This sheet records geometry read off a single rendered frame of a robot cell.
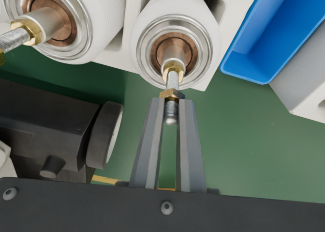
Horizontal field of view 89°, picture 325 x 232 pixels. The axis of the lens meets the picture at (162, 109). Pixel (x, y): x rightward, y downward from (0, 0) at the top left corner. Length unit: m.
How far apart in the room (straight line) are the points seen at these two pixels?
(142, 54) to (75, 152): 0.33
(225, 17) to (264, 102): 0.39
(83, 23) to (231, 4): 0.16
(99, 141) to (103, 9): 0.32
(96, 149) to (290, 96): 0.43
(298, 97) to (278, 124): 0.32
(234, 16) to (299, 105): 0.20
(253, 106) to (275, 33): 0.24
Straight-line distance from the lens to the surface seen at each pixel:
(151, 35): 0.17
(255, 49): 0.46
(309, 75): 0.38
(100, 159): 0.47
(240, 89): 0.53
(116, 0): 0.23
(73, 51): 0.20
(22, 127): 0.49
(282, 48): 0.40
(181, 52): 0.16
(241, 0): 0.25
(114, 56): 0.27
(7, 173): 0.62
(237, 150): 0.76
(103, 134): 0.44
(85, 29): 0.19
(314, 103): 0.38
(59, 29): 0.19
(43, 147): 0.48
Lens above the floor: 0.41
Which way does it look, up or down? 48 degrees down
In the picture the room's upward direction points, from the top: 174 degrees counter-clockwise
